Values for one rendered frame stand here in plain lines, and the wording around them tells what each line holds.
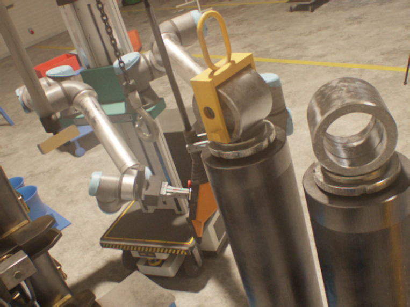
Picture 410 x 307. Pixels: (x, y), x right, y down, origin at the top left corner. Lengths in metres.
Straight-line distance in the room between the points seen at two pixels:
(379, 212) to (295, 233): 0.37
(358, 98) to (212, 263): 2.39
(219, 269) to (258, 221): 1.93
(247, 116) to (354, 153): 0.25
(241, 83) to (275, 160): 0.19
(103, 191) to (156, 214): 1.48
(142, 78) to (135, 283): 1.25
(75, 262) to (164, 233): 0.94
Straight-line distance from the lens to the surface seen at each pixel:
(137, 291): 2.92
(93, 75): 2.77
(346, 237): 0.93
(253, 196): 1.11
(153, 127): 1.48
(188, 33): 1.91
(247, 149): 1.07
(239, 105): 1.02
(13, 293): 2.75
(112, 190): 1.70
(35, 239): 2.13
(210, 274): 3.05
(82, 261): 3.65
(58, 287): 2.49
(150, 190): 1.68
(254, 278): 1.29
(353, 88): 0.88
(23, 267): 2.04
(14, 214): 2.25
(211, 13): 1.05
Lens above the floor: 2.00
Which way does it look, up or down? 27 degrees down
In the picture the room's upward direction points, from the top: 18 degrees counter-clockwise
